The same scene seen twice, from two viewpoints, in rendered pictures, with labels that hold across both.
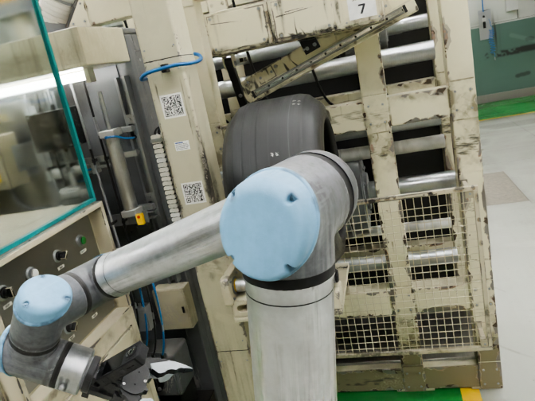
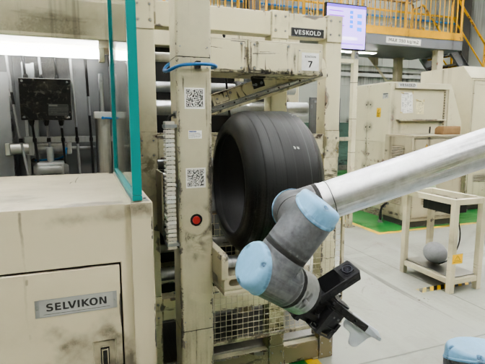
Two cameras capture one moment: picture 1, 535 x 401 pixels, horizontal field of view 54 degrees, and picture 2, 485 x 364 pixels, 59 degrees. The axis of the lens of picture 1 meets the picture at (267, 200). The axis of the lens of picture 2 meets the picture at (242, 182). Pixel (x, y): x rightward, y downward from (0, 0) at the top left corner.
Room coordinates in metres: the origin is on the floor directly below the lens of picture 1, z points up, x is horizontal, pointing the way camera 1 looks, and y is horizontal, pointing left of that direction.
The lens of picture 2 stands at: (0.32, 1.00, 1.43)
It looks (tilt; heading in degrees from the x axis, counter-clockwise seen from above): 8 degrees down; 325
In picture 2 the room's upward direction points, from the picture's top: straight up
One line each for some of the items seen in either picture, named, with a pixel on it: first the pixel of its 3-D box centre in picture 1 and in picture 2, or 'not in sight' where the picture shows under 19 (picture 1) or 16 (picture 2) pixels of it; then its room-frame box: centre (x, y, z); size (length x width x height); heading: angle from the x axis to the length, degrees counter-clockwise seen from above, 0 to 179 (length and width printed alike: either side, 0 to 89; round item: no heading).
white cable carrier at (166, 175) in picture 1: (176, 201); (171, 185); (1.75, 0.31, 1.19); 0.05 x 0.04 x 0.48; 165
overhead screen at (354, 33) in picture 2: not in sight; (345, 27); (4.12, -3.27, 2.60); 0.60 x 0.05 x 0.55; 75
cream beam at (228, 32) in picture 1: (296, 18); (253, 61); (1.96, -0.23, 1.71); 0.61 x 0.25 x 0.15; 75
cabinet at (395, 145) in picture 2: not in sight; (422, 178); (3.74, -4.56, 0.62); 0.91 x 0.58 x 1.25; 75
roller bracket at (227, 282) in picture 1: (242, 268); (210, 252); (1.76, 0.14, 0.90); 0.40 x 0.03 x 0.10; 165
